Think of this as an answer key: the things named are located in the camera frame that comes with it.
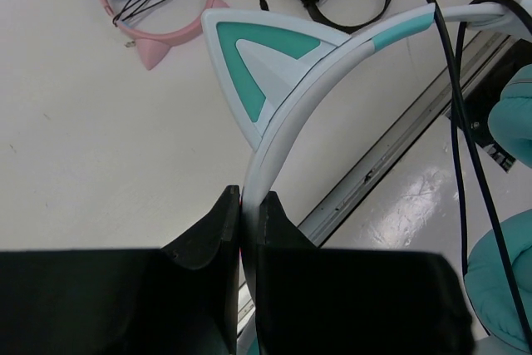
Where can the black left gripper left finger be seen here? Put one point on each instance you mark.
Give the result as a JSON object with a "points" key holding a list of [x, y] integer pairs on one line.
{"points": [[178, 299]]}

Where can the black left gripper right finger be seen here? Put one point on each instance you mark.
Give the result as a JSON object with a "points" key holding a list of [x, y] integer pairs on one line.
{"points": [[353, 301]]}

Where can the teal cat-ear headphones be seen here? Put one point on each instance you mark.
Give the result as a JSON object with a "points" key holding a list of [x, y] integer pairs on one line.
{"points": [[274, 71]]}

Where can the aluminium front rail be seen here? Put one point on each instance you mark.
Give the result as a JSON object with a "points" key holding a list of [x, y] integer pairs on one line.
{"points": [[401, 190]]}

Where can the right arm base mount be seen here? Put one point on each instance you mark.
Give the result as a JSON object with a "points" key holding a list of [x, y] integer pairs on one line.
{"points": [[484, 95]]}

